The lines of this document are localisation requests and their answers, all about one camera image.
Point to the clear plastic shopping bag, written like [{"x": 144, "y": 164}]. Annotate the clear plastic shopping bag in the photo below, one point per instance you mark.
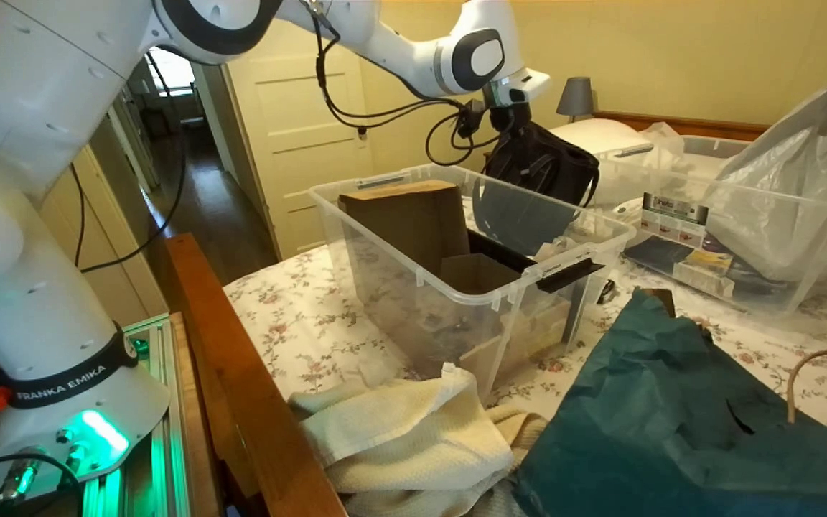
[{"x": 769, "y": 197}]

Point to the white pillow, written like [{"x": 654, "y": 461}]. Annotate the white pillow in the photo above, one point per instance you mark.
[{"x": 604, "y": 135}]

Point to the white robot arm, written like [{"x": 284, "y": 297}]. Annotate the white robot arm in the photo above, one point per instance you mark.
[{"x": 65, "y": 60}]

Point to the teal cloth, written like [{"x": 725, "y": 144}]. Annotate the teal cloth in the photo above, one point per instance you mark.
[{"x": 666, "y": 424}]

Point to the brown cardboard packet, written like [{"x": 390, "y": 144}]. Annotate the brown cardboard packet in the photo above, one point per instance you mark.
[{"x": 420, "y": 220}]

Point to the wooden bed footboard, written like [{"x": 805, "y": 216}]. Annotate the wooden bed footboard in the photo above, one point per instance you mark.
[{"x": 256, "y": 441}]

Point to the small boxes in bag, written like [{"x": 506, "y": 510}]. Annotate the small boxes in bag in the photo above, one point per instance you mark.
[{"x": 673, "y": 240}]

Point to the black packet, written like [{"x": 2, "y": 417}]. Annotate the black packet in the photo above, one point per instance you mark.
[{"x": 535, "y": 159}]

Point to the cream cloth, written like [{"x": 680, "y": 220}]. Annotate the cream cloth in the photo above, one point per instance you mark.
[{"x": 420, "y": 447}]

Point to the white panel door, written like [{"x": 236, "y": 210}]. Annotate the white panel door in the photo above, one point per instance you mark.
[{"x": 291, "y": 135}]

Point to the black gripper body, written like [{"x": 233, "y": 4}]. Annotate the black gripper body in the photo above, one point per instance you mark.
[{"x": 513, "y": 119}]

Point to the clear plastic storage bin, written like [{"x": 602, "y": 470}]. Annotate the clear plastic storage bin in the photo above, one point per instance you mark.
[{"x": 521, "y": 289}]

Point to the grey table lamp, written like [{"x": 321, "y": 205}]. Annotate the grey table lamp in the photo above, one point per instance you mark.
[{"x": 580, "y": 98}]

